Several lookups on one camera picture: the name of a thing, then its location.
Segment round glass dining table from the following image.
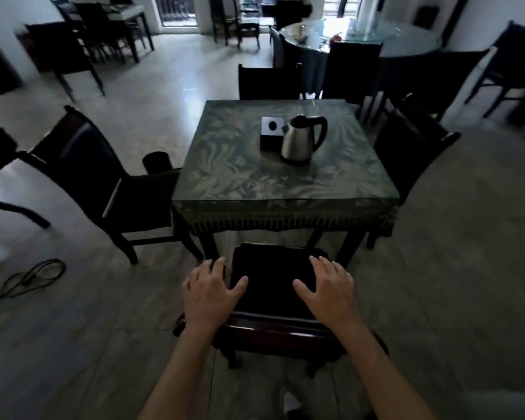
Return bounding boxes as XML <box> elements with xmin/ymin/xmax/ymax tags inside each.
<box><xmin>280</xmin><ymin>18</ymin><xmax>443</xmax><ymax>105</ymax></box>

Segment person's left hand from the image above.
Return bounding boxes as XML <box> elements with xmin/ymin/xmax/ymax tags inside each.
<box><xmin>181</xmin><ymin>257</ymin><xmax>249</xmax><ymax>334</ymax></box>

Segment person's right forearm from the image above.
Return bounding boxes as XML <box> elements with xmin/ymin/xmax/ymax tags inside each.
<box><xmin>325</xmin><ymin>317</ymin><xmax>439</xmax><ymax>420</ymax></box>

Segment black and white tissue box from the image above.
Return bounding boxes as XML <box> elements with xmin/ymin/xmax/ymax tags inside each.
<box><xmin>260</xmin><ymin>116</ymin><xmax>288</xmax><ymax>153</ymax></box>

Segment square table green patterned cloth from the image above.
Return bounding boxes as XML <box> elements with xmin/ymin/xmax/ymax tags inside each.
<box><xmin>171</xmin><ymin>99</ymin><xmax>401</xmax><ymax>268</ymax></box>

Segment black cable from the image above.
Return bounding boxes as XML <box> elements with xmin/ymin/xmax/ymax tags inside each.
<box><xmin>0</xmin><ymin>259</ymin><xmax>67</xmax><ymax>309</ymax></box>

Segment stainless steel electric kettle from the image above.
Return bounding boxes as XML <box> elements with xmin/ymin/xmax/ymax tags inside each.
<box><xmin>280</xmin><ymin>114</ymin><xmax>329</xmax><ymax>166</ymax></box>

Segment person's left forearm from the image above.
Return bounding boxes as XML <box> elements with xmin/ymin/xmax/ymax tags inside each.
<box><xmin>138</xmin><ymin>321</ymin><xmax>226</xmax><ymax>420</ymax></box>

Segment person's right hand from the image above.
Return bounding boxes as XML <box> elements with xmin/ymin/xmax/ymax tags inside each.
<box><xmin>293</xmin><ymin>255</ymin><xmax>360</xmax><ymax>329</ymax></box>

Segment dark table with white top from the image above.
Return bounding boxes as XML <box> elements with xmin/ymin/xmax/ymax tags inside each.
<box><xmin>97</xmin><ymin>3</ymin><xmax>155</xmax><ymax>64</ymax></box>

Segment dark wooden chair black cushion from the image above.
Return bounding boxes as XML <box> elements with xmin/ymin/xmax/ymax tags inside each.
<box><xmin>238</xmin><ymin>63</ymin><xmax>305</xmax><ymax>101</ymax></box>
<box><xmin>17</xmin><ymin>105</ymin><xmax>204</xmax><ymax>265</ymax></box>
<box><xmin>366</xmin><ymin>93</ymin><xmax>462</xmax><ymax>251</ymax></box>
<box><xmin>172</xmin><ymin>242</ymin><xmax>390</xmax><ymax>377</ymax></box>

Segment black round waste bin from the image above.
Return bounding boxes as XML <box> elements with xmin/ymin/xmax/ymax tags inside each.
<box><xmin>142</xmin><ymin>151</ymin><xmax>172</xmax><ymax>175</ymax></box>

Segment dark wooden dining chair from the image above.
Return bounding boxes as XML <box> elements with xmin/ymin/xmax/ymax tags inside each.
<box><xmin>383</xmin><ymin>48</ymin><xmax>491</xmax><ymax>123</ymax></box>
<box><xmin>465</xmin><ymin>20</ymin><xmax>525</xmax><ymax>119</ymax></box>
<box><xmin>24</xmin><ymin>22</ymin><xmax>106</xmax><ymax>104</ymax></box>
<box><xmin>209</xmin><ymin>0</ymin><xmax>261</xmax><ymax>51</ymax></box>
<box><xmin>321</xmin><ymin>39</ymin><xmax>384</xmax><ymax>124</ymax></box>
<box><xmin>50</xmin><ymin>0</ymin><xmax>127</xmax><ymax>65</ymax></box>
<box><xmin>269</xmin><ymin>26</ymin><xmax>330</xmax><ymax>99</ymax></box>

